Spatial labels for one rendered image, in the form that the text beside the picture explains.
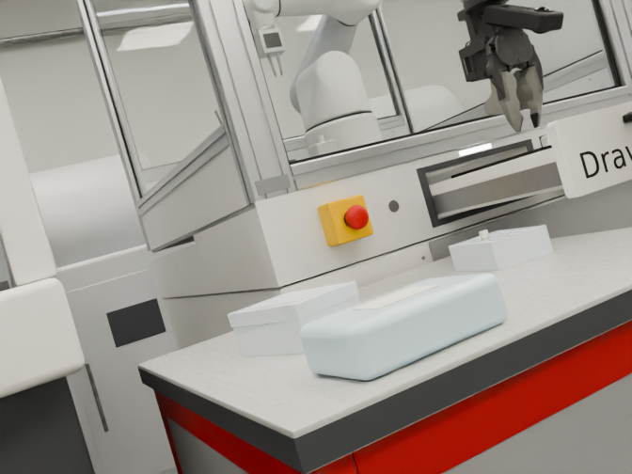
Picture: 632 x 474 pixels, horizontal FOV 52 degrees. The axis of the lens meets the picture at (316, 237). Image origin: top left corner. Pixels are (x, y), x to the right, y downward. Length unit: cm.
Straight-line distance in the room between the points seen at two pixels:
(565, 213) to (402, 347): 98
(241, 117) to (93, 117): 333
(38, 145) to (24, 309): 363
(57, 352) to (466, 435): 43
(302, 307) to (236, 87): 54
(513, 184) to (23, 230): 70
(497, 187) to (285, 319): 53
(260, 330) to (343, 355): 23
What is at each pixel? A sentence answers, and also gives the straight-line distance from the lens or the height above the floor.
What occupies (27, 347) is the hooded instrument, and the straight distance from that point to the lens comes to 74.
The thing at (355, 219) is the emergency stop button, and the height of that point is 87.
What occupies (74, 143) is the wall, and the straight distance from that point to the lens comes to 434.
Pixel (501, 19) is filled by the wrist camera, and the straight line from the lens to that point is 104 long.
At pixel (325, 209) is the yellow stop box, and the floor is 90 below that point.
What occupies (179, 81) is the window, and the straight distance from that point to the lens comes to 135.
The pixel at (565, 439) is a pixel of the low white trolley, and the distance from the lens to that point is 57.
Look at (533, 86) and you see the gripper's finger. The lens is 107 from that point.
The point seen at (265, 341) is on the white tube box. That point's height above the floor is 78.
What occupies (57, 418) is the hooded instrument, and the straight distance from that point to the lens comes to 82.
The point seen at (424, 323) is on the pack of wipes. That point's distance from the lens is 50.
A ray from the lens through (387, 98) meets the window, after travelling 124.
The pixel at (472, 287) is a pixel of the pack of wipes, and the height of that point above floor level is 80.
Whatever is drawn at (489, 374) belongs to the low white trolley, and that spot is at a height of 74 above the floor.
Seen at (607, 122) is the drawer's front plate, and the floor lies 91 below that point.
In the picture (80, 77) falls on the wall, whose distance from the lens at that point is 446.
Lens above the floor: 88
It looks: 1 degrees down
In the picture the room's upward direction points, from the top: 16 degrees counter-clockwise
